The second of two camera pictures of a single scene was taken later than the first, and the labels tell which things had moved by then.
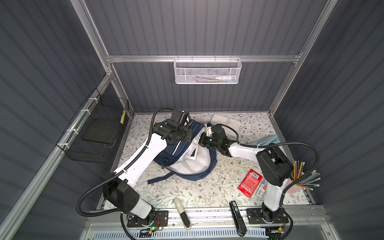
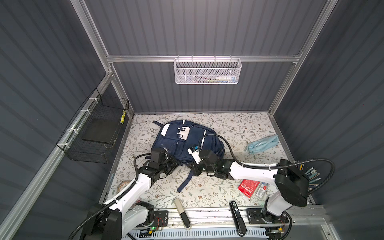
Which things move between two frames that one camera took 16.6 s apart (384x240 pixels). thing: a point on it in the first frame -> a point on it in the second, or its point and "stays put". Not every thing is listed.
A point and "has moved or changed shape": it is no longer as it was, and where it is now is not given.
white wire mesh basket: x=207 y=70 stays put
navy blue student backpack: x=188 y=160 has moved or changed shape
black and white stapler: x=185 y=219 stays put
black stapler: x=239 y=221 stays put
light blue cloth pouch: x=266 y=140 stays put
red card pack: x=250 y=183 stays put
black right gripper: x=202 y=138 -> x=195 y=170
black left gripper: x=188 y=137 -> x=173 y=164
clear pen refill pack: x=262 y=192 stays put
